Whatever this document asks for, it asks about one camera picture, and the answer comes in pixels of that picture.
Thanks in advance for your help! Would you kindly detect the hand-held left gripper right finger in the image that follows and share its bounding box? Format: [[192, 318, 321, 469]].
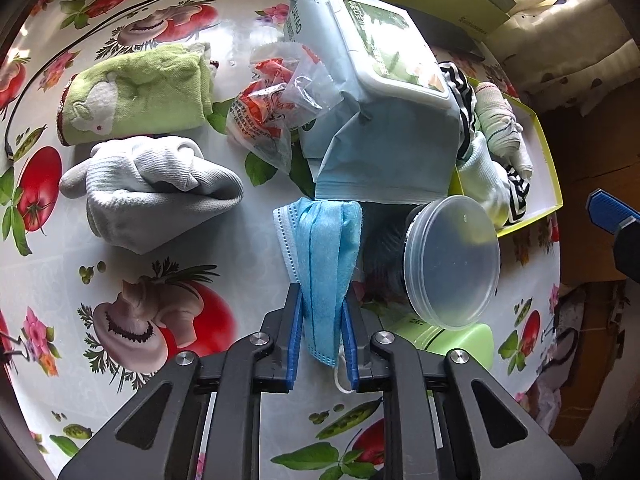
[[344, 287, 583, 480]]

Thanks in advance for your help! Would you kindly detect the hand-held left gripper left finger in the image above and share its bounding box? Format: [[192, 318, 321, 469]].
[[57, 284, 304, 480]]

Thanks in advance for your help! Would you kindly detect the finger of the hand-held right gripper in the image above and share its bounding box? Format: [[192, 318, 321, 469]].
[[586, 189, 640, 283]]

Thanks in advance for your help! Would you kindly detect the yellow-green shallow tray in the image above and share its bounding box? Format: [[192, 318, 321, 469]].
[[450, 76, 564, 237]]

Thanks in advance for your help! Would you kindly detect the blue face mask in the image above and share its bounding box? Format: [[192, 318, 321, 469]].
[[273, 197, 364, 393]]

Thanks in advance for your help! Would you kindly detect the cream sock red trim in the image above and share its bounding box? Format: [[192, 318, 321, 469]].
[[472, 81, 535, 181]]

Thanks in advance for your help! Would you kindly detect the pale grey-green sock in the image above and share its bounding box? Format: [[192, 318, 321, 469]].
[[59, 135, 246, 256]]

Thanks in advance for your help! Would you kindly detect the green cup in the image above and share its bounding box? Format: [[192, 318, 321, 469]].
[[387, 317, 495, 377]]

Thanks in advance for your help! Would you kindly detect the dark cloth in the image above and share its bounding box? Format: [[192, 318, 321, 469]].
[[359, 202, 418, 318]]

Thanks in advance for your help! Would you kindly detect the white pale green sock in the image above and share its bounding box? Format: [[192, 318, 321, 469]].
[[456, 131, 512, 229]]

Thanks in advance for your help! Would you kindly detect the clear plastic round container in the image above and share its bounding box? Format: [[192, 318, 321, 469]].
[[402, 196, 501, 331]]

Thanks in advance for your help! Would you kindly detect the slipper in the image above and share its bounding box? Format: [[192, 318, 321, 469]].
[[541, 326, 587, 377]]

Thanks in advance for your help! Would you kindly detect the cream dotted curtain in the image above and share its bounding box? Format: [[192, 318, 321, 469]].
[[495, 0, 640, 113]]

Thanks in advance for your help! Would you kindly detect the clear plastic bag red print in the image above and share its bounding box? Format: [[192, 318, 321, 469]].
[[226, 42, 346, 171]]

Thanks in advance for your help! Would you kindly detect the fruit print tablecloth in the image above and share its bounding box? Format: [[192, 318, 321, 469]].
[[0, 0, 564, 480]]

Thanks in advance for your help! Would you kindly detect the light blue wet wipes pack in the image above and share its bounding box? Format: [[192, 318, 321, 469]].
[[284, 0, 464, 202]]

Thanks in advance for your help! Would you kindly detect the black binder clip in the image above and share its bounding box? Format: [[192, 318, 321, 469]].
[[0, 334, 32, 362]]

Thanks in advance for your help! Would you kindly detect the green rabbit towel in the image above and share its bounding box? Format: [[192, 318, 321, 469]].
[[57, 42, 216, 147]]

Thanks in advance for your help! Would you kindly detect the black cable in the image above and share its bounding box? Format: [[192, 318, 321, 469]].
[[0, 0, 238, 161]]

